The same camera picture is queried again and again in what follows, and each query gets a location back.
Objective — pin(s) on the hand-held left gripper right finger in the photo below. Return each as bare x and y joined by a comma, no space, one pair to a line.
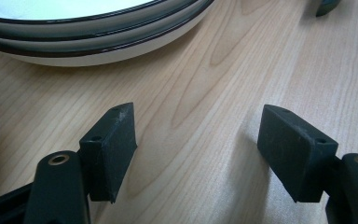
292,152

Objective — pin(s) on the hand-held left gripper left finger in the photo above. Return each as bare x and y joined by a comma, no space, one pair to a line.
112,155

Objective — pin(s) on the white plate with dark rim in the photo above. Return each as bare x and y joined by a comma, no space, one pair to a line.
74,6
105,53

